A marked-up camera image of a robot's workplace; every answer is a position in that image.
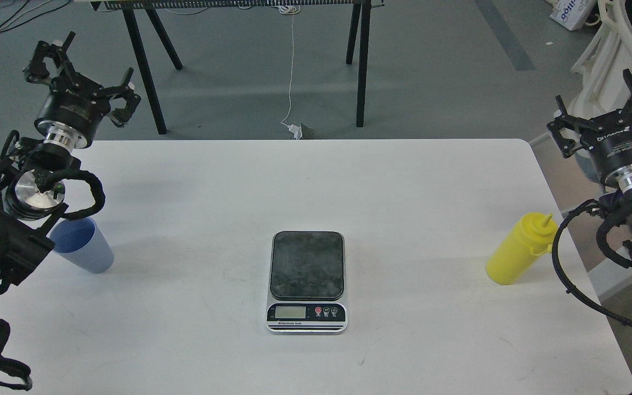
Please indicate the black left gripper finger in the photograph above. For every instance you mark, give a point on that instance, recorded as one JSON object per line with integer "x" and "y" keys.
{"x": 104, "y": 96}
{"x": 37, "y": 71}

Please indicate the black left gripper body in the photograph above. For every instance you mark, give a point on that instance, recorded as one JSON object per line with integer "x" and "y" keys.
{"x": 73, "y": 106}

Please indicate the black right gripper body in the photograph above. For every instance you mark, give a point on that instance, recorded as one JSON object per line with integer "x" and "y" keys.
{"x": 607, "y": 141}

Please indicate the yellow squeeze bottle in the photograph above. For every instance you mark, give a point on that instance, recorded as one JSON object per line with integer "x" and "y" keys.
{"x": 531, "y": 237}

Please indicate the blue ribbed plastic cup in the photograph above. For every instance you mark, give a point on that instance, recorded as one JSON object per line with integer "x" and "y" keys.
{"x": 82, "y": 243}

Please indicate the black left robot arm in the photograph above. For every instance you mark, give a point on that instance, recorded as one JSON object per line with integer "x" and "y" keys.
{"x": 41, "y": 182}

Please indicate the digital kitchen scale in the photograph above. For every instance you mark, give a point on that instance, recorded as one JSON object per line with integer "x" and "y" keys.
{"x": 307, "y": 283}

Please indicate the white office chair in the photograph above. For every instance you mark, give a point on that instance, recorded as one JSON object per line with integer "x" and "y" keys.
{"x": 602, "y": 64}

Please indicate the black trestle table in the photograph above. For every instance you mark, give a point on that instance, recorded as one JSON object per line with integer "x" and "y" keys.
{"x": 358, "y": 40}

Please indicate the white printed bag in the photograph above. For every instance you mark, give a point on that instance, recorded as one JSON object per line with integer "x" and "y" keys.
{"x": 571, "y": 15}

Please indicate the white power adapter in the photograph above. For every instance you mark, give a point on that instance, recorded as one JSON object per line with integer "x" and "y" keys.
{"x": 301, "y": 132}

